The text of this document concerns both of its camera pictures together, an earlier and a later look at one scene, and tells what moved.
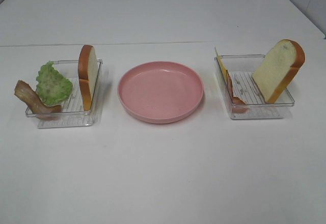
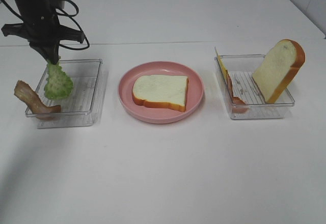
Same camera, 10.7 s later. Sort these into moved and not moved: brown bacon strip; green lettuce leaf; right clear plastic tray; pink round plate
Moved: green lettuce leaf
Not moved: right clear plastic tray; pink round plate; brown bacon strip
